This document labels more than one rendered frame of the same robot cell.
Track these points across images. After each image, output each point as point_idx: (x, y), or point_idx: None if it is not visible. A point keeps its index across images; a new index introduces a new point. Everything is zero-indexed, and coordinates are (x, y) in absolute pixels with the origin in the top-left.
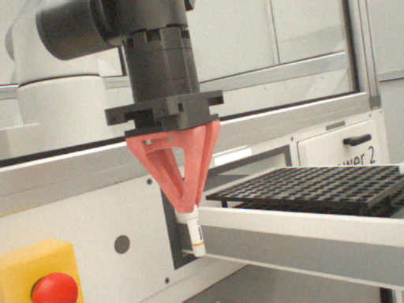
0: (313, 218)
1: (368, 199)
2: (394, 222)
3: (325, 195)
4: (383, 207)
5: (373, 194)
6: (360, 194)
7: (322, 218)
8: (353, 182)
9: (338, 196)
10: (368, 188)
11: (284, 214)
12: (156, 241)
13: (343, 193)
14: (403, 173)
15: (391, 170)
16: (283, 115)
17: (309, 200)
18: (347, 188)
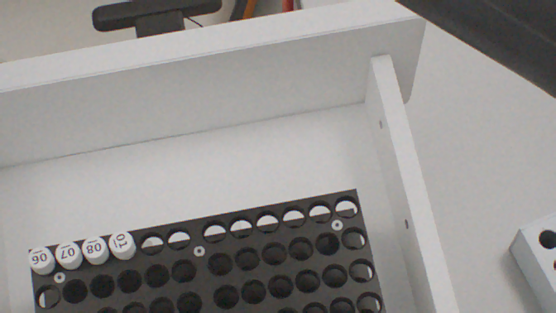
0: (441, 245)
1: (337, 197)
2: (403, 116)
3: (337, 300)
4: (216, 269)
5: (306, 208)
6: (313, 232)
7: (436, 228)
8: (227, 310)
9: (343, 262)
10: (266, 247)
11: (453, 310)
12: None
13: (318, 267)
14: (135, 245)
15: (96, 297)
16: None
17: (383, 302)
18: (270, 293)
